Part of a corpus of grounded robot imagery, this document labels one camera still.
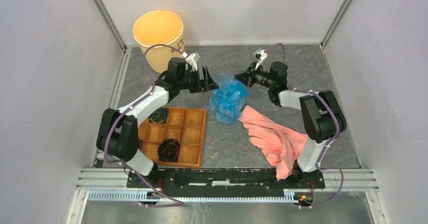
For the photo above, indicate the dark coiled roll with yellow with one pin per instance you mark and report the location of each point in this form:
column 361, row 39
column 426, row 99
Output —
column 159, row 116

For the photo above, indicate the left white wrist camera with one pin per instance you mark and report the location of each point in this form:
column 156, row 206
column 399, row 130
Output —
column 192, row 59

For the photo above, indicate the yellow plastic trash bin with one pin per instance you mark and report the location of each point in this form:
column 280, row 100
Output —
column 162, row 27

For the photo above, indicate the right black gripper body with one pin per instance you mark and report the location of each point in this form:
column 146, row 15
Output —
column 258, row 76

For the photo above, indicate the wooden compartment tray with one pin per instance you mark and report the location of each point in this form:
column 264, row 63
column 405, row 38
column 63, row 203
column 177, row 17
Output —
column 187, row 125

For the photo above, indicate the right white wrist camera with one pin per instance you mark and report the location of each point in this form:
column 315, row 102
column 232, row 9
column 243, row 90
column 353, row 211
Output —
column 260, row 56

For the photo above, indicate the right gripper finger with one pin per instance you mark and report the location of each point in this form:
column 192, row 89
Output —
column 244, row 80
column 245, row 75

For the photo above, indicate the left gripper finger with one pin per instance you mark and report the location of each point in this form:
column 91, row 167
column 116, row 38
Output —
column 206, row 76
column 211, row 86

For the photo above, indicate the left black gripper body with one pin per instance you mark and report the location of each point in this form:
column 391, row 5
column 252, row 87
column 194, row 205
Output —
column 192, row 81

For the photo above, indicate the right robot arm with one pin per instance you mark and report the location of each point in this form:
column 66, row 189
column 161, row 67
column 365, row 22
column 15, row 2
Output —
column 322, row 116

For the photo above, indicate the black coiled roll bottom centre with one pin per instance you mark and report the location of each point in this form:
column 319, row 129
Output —
column 169, row 150

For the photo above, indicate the pink cloth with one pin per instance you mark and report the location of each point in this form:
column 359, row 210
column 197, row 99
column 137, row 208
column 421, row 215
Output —
column 280, row 145

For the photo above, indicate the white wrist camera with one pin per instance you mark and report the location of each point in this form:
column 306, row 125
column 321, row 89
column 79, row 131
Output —
column 260, row 56
column 192, row 59

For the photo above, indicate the aluminium frame rail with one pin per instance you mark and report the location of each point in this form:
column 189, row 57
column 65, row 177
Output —
column 354, row 179

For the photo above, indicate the blue plastic trash bag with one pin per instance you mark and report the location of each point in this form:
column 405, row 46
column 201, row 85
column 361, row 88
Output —
column 227, row 102

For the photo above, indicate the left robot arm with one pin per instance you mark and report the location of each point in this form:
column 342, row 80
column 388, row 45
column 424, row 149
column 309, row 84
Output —
column 118, row 131

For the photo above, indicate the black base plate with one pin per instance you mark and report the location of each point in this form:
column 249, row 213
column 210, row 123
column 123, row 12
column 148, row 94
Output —
column 234, row 182

